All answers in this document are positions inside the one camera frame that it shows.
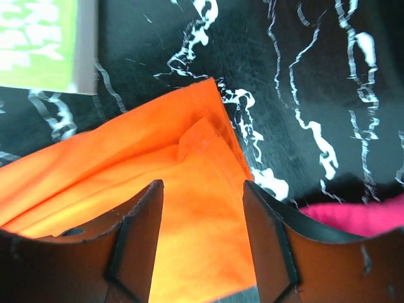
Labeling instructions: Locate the green paperback book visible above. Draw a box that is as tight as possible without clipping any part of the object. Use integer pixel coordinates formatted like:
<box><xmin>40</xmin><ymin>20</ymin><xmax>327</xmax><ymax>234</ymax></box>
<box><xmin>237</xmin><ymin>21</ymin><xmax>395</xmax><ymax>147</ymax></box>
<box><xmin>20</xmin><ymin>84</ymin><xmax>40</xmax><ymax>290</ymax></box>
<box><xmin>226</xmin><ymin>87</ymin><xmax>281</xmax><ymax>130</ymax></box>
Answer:
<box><xmin>1</xmin><ymin>1</ymin><xmax>98</xmax><ymax>95</ymax></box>

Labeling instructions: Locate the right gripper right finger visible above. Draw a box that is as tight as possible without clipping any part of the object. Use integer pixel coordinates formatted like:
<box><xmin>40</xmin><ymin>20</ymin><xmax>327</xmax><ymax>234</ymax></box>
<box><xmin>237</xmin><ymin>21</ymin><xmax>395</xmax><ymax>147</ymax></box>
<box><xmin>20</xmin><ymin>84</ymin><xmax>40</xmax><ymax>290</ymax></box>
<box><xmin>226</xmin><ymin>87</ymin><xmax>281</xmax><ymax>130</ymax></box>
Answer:
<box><xmin>243</xmin><ymin>181</ymin><xmax>403</xmax><ymax>302</ymax></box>

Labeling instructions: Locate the folded magenta t shirt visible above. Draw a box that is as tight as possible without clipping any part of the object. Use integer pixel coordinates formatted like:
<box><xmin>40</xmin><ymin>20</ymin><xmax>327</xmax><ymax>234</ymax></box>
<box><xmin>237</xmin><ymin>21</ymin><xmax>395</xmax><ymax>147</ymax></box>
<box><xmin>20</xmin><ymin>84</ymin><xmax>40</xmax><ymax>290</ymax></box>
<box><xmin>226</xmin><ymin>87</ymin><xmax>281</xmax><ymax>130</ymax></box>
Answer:
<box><xmin>300</xmin><ymin>194</ymin><xmax>403</xmax><ymax>237</ymax></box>

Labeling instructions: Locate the orange t shirt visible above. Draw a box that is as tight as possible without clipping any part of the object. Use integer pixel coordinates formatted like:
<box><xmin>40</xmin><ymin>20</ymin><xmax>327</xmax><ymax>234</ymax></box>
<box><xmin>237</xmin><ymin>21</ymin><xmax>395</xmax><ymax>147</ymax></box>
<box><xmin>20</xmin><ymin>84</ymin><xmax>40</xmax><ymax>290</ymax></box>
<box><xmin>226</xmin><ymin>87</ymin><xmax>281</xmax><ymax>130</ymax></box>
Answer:
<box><xmin>1</xmin><ymin>79</ymin><xmax>256</xmax><ymax>302</ymax></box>

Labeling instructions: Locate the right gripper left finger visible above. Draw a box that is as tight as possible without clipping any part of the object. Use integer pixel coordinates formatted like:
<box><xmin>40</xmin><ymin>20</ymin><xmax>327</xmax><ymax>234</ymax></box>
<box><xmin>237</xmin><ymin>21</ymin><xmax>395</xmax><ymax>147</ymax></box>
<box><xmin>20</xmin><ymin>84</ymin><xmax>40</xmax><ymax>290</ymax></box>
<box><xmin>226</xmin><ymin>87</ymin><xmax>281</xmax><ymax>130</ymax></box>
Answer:
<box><xmin>1</xmin><ymin>180</ymin><xmax>163</xmax><ymax>302</ymax></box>

